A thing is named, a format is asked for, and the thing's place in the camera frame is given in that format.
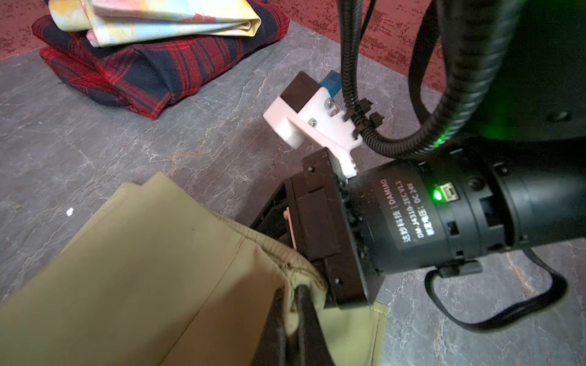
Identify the olive green garment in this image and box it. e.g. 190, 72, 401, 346
1, 174, 389, 365

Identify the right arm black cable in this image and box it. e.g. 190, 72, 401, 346
337, 0, 525, 161

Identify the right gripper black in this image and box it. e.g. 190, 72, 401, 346
251, 148, 384, 308

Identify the red plaid skirt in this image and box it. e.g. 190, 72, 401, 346
31, 1, 290, 119

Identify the pastel floral skirt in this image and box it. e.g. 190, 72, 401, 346
48, 0, 262, 47

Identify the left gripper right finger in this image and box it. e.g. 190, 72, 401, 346
295, 285, 334, 366

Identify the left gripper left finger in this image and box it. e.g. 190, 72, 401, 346
251, 288, 287, 366

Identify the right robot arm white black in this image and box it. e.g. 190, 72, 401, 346
252, 1, 585, 307

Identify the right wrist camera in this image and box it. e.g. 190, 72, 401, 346
263, 71, 363, 178

